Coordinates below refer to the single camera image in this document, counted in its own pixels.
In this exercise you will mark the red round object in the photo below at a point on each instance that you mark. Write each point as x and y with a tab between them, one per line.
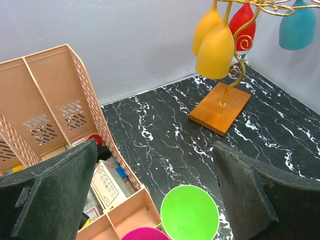
97	138

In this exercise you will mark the pink wine glass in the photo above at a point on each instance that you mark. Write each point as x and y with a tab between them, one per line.
145	233

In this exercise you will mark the peach plastic file organizer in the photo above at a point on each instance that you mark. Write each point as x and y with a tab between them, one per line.
48	106

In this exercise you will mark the yellow block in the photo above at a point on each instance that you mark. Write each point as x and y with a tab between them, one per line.
17	168

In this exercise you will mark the rear yellow wine glass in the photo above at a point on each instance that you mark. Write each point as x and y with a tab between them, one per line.
207	23

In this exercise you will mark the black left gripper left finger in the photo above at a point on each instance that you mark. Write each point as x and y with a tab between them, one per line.
46	201

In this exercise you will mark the white red box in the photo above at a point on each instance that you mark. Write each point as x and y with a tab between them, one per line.
109	186

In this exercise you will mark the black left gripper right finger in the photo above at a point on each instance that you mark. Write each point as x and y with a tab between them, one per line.
263	202

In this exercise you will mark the blue wine glass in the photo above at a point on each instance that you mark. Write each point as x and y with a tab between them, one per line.
297	31

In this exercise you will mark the front orange wine glass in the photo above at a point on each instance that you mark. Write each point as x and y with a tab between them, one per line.
217	49

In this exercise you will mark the blue block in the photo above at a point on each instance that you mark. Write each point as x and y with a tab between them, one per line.
121	172

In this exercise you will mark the green wine glass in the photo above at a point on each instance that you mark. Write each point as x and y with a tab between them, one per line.
188	212

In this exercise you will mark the gold wire rack wooden base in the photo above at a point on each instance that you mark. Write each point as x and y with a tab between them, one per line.
218	110

